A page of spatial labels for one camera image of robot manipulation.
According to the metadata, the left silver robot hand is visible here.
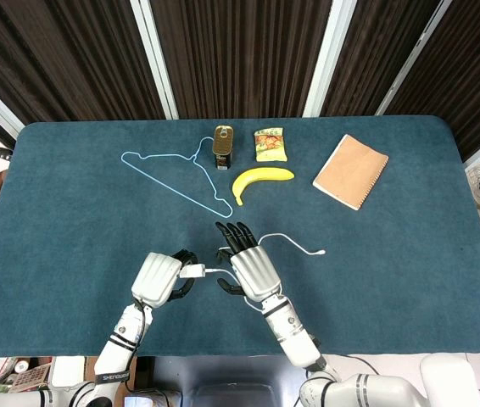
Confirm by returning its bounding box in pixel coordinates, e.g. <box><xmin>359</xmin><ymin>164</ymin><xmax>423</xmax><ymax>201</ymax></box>
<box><xmin>131</xmin><ymin>249</ymin><xmax>201</xmax><ymax>309</ymax></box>

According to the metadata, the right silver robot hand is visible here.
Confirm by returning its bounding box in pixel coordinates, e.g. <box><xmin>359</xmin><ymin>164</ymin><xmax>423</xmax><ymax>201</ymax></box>
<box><xmin>215</xmin><ymin>220</ymin><xmax>282</xmax><ymax>304</ymax></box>

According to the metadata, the white plastic cable plug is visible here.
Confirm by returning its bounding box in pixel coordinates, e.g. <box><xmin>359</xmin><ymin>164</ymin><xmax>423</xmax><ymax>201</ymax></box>
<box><xmin>179</xmin><ymin>263</ymin><xmax>207</xmax><ymax>279</ymax></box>

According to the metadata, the white charging cable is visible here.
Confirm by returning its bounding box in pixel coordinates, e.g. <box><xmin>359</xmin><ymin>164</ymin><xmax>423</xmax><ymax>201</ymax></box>
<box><xmin>204</xmin><ymin>231</ymin><xmax>327</xmax><ymax>309</ymax></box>

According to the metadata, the teal table cloth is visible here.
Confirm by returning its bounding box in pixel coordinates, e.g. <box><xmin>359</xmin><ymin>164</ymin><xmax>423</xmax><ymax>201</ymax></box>
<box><xmin>0</xmin><ymin>114</ymin><xmax>480</xmax><ymax>358</ymax></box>

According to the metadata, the yellow banana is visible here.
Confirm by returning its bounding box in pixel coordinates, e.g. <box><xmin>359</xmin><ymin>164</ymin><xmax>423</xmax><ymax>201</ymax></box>
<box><xmin>232</xmin><ymin>166</ymin><xmax>296</xmax><ymax>208</ymax></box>

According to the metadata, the yellow snack packet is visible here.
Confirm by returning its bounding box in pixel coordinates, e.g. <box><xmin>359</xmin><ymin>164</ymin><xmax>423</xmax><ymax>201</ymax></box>
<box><xmin>253</xmin><ymin>127</ymin><xmax>288</xmax><ymax>163</ymax></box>

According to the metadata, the black and gold tin can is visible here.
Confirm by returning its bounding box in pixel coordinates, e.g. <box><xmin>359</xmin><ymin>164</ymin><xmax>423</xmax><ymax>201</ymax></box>
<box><xmin>211</xmin><ymin>125</ymin><xmax>236</xmax><ymax>171</ymax></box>

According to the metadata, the brown spiral notebook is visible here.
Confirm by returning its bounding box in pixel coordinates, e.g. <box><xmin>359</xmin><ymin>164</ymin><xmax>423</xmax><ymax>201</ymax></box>
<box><xmin>312</xmin><ymin>133</ymin><xmax>390</xmax><ymax>211</ymax></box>

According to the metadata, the white sneaker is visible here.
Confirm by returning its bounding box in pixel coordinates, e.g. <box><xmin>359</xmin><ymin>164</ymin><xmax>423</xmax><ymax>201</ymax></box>
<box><xmin>465</xmin><ymin>164</ymin><xmax>480</xmax><ymax>209</ymax></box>

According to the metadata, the light blue wire hanger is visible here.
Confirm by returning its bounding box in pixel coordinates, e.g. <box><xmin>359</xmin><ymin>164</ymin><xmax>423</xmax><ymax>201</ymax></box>
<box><xmin>120</xmin><ymin>137</ymin><xmax>234</xmax><ymax>220</ymax></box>

